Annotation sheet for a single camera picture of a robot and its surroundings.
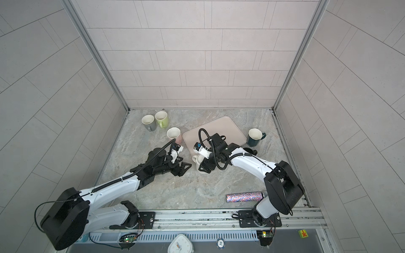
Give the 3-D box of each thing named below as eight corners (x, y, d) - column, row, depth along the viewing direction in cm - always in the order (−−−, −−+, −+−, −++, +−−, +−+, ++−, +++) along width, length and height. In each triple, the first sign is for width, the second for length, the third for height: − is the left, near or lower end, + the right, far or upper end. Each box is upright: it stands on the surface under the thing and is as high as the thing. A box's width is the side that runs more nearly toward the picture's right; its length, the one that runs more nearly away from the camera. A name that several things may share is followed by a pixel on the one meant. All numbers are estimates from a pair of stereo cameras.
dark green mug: (247, 148, 97) (250, 139, 89) (245, 137, 102) (248, 128, 94) (263, 148, 97) (268, 139, 89) (260, 137, 102) (264, 128, 94)
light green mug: (156, 131, 105) (152, 122, 98) (159, 120, 112) (156, 110, 105) (167, 131, 105) (164, 122, 98) (170, 120, 112) (167, 110, 105)
